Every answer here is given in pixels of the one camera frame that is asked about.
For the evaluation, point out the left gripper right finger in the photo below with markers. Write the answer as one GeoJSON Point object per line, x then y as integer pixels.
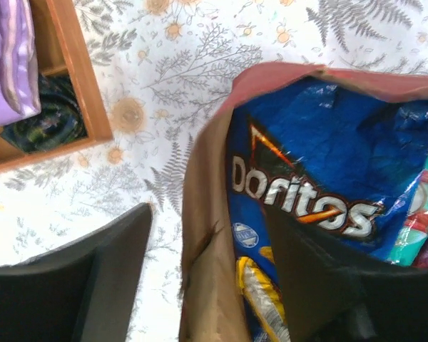
{"type": "Point", "coordinates": [332, 292]}

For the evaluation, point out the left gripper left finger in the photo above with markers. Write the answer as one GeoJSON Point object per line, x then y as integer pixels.
{"type": "Point", "coordinates": [82, 291]}

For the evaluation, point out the yellow snack packet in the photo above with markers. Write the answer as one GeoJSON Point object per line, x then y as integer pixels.
{"type": "Point", "coordinates": [264, 302]}

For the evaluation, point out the red paper bag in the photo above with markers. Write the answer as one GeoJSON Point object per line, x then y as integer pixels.
{"type": "Point", "coordinates": [213, 307]}

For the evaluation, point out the blue Doritos chip bag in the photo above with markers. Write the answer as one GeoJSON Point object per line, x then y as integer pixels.
{"type": "Point", "coordinates": [327, 156]}

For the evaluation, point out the teal snack packet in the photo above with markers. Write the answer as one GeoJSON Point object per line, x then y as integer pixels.
{"type": "Point", "coordinates": [414, 233]}

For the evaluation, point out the dark patterned cloth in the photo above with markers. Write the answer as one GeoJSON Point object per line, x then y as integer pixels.
{"type": "Point", "coordinates": [60, 121]}

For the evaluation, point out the purple star cloth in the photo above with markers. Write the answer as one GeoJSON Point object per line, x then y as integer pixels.
{"type": "Point", "coordinates": [19, 74]}

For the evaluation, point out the wooden compartment tray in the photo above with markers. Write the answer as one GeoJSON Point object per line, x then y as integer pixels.
{"type": "Point", "coordinates": [61, 49]}

